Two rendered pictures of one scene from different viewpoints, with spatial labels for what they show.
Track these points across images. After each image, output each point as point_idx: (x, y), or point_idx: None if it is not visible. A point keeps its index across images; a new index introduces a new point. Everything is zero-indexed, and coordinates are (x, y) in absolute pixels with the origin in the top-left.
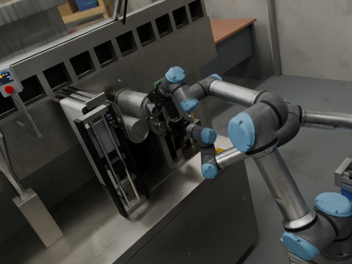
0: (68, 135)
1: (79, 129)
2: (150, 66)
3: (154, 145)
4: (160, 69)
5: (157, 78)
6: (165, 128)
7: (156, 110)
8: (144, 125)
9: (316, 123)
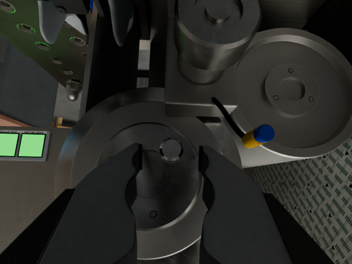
0: None
1: None
2: (28, 212)
3: None
4: (1, 185)
5: (25, 166)
6: (123, 2)
7: (254, 250)
8: (246, 97)
9: None
